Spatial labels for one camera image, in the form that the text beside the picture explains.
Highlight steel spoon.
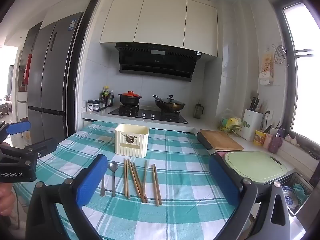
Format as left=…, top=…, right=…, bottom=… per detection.
left=100, top=176, right=105, bottom=197
left=108, top=161, right=118, bottom=197

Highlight wooden chopstick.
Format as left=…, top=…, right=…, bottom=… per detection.
left=129, top=161, right=141, bottom=198
left=126, top=159, right=130, bottom=199
left=143, top=160, right=148, bottom=201
left=151, top=164, right=159, bottom=206
left=153, top=164, right=162, bottom=205
left=133, top=163, right=148, bottom=203
left=124, top=158, right=127, bottom=197

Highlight person's left hand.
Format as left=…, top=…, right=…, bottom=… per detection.
left=0, top=183, right=16, bottom=216

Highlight dish basket with bowls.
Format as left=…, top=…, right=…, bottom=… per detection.
left=280, top=172, right=314, bottom=216

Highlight green plastic cutting board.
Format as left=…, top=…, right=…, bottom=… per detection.
left=224, top=151, right=287, bottom=184

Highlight white spice jar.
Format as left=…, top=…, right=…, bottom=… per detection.
left=87, top=100, right=93, bottom=113

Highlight spice jar rack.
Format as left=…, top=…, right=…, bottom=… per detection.
left=92, top=99, right=106, bottom=112

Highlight purple soap bottle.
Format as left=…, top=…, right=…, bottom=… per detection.
left=268, top=128, right=285, bottom=154

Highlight yellow utensil cup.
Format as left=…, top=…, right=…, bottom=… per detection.
left=253, top=129, right=266, bottom=146

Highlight sauce bottles group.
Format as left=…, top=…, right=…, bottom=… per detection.
left=100, top=86, right=114, bottom=108

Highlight cream utensil holder box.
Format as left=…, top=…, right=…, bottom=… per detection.
left=114, top=124, right=149, bottom=158

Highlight wooden cutting board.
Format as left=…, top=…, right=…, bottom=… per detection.
left=200, top=129, right=244, bottom=151

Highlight grey steel refrigerator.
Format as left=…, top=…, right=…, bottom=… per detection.
left=27, top=12, right=82, bottom=144

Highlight teal white checkered tablecloth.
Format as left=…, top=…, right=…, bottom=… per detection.
left=13, top=120, right=251, bottom=240

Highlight black gas cooktop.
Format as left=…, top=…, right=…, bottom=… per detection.
left=109, top=105, right=188, bottom=124

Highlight yellow green bag bundle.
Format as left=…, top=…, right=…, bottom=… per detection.
left=218, top=108, right=243, bottom=136

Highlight white knife block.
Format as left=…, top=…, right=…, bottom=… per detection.
left=241, top=97, right=263, bottom=141

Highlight black pot red lid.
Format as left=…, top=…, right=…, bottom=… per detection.
left=119, top=90, right=142, bottom=106

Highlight black chair back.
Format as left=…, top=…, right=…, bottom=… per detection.
left=196, top=132, right=216, bottom=153

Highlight dark glass kettle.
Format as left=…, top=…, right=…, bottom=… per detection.
left=193, top=103, right=204, bottom=119

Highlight black wok glass lid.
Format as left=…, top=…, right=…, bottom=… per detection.
left=153, top=94, right=185, bottom=112

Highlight black range hood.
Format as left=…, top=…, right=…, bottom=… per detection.
left=116, top=42, right=202, bottom=82

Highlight white upper cabinets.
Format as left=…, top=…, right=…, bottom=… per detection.
left=100, top=0, right=218, bottom=57

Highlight hanging wall calendar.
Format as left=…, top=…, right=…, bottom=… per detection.
left=259, top=51, right=274, bottom=85

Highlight metal wire trivet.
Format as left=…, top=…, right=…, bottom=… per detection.
left=272, top=44, right=287, bottom=64

